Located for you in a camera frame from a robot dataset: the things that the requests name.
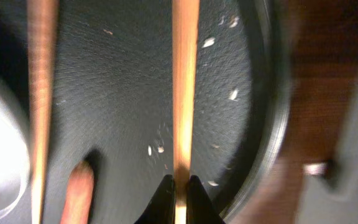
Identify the carrot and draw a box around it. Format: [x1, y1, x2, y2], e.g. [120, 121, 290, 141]
[60, 161, 94, 224]

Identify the grey plate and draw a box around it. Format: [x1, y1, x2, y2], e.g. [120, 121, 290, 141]
[0, 78, 30, 219]

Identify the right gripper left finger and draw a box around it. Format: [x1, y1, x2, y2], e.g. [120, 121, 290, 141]
[135, 174, 176, 224]

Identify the wooden chopstick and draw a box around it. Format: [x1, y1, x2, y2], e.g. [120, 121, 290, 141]
[172, 0, 200, 224]
[27, 0, 60, 224]

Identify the grey dishwasher rack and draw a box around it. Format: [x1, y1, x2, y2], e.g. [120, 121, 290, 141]
[296, 83, 358, 223]

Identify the black round tray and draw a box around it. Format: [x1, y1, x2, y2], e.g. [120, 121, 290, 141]
[0, 1, 289, 223]

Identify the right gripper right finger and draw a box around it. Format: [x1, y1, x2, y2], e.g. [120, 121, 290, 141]
[186, 175, 225, 224]

